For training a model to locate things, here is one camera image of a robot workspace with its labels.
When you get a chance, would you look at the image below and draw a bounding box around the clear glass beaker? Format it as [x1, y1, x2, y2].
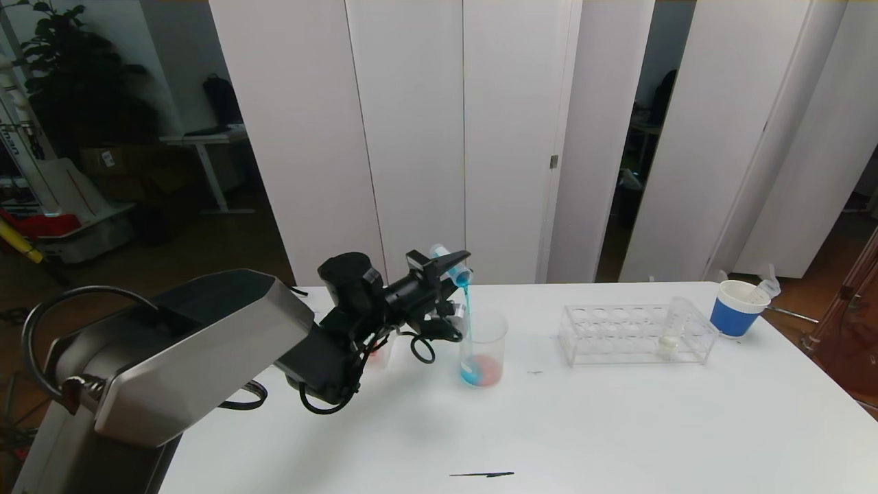
[458, 309, 510, 388]

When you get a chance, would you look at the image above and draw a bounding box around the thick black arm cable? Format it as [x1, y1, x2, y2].
[21, 285, 268, 412]

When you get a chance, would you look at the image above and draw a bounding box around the white platform with board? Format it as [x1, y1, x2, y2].
[34, 158, 136, 263]

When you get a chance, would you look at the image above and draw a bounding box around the test tube with red pigment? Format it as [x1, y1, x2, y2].
[744, 265, 781, 306]

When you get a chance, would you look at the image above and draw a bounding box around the test tube with blue pigment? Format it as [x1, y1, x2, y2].
[429, 244, 474, 287]

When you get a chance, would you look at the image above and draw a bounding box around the red box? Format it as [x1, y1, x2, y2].
[14, 213, 82, 237]

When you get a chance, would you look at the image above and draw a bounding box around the blue and white paper cup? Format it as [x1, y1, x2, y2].
[709, 280, 771, 338]

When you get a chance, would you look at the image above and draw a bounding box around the cardboard box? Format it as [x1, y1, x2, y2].
[79, 144, 148, 179]

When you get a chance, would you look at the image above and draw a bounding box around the dark green potted plant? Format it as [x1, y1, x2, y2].
[14, 0, 155, 162]

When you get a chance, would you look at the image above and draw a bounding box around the white folding screen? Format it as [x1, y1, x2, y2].
[210, 0, 656, 287]
[619, 0, 878, 283]

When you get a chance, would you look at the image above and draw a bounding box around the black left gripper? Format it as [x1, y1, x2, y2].
[385, 250, 471, 316]

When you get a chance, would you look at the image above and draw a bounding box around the test tube with pale yellow pigment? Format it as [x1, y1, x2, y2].
[657, 297, 691, 360]

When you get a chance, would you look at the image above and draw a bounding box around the white standing desk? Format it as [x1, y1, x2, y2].
[160, 126, 256, 216]

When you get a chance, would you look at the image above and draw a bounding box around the black backpack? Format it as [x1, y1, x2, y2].
[203, 74, 243, 127]

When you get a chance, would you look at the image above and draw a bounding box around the clear acrylic test tube rack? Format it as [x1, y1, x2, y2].
[364, 336, 397, 369]
[559, 304, 719, 366]

